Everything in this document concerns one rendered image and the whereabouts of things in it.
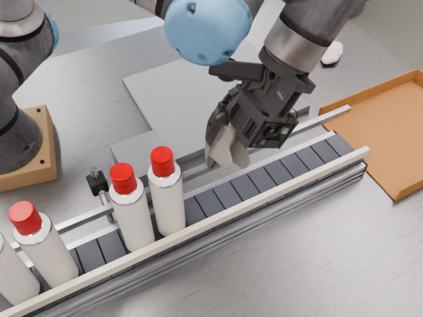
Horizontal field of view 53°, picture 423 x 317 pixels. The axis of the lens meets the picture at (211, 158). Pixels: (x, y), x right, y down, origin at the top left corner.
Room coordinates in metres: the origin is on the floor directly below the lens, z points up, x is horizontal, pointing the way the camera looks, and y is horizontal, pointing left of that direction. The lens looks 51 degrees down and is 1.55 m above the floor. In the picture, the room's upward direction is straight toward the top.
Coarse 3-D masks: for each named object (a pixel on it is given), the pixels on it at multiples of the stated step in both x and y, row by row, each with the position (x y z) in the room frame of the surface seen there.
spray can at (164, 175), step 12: (156, 156) 0.38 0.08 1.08; (168, 156) 0.38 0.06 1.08; (156, 168) 0.37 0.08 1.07; (168, 168) 0.37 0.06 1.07; (180, 168) 0.39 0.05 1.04; (156, 180) 0.37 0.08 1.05; (168, 180) 0.37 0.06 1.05; (180, 180) 0.38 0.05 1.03; (156, 192) 0.36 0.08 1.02; (168, 192) 0.36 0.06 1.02; (180, 192) 0.37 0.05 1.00; (156, 204) 0.37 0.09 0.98; (168, 204) 0.36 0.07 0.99; (180, 204) 0.37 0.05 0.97; (156, 216) 0.37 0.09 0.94; (168, 216) 0.36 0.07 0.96; (180, 216) 0.37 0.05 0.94; (168, 228) 0.36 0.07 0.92; (180, 228) 0.37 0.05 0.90
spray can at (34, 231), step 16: (16, 208) 0.30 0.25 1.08; (32, 208) 0.30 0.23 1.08; (16, 224) 0.28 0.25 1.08; (32, 224) 0.28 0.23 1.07; (48, 224) 0.30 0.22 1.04; (16, 240) 0.27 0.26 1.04; (32, 240) 0.27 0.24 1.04; (48, 240) 0.28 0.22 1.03; (32, 256) 0.27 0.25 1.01; (48, 256) 0.27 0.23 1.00; (64, 256) 0.29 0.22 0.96; (48, 272) 0.27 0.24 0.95; (64, 272) 0.27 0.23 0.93
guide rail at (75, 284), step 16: (336, 160) 0.51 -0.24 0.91; (352, 160) 0.52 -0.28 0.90; (304, 176) 0.47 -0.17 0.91; (320, 176) 0.48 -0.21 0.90; (272, 192) 0.44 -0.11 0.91; (240, 208) 0.40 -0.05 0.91; (208, 224) 0.37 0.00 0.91; (160, 240) 0.34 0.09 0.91; (176, 240) 0.34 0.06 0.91; (128, 256) 0.31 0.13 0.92; (144, 256) 0.32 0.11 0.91; (96, 272) 0.28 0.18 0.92; (112, 272) 0.29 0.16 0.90; (64, 288) 0.26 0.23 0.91; (80, 288) 0.26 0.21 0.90; (32, 304) 0.23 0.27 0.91
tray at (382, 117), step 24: (408, 72) 0.82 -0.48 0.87; (360, 96) 0.75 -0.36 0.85; (384, 96) 0.78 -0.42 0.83; (408, 96) 0.78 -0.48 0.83; (336, 120) 0.69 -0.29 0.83; (360, 120) 0.69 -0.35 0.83; (384, 120) 0.69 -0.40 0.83; (408, 120) 0.69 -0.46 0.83; (360, 144) 0.62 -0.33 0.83; (384, 144) 0.62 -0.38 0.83; (408, 144) 0.62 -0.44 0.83; (384, 168) 0.55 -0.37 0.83; (408, 168) 0.55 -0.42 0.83; (408, 192) 0.49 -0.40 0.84
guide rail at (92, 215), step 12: (348, 108) 0.60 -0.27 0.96; (312, 120) 0.57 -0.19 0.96; (324, 120) 0.57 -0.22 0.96; (300, 132) 0.55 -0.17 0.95; (204, 168) 0.46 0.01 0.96; (216, 168) 0.46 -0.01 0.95; (108, 204) 0.38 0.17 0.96; (84, 216) 0.36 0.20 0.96; (96, 216) 0.36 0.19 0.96; (60, 228) 0.34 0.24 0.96; (72, 228) 0.34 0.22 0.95
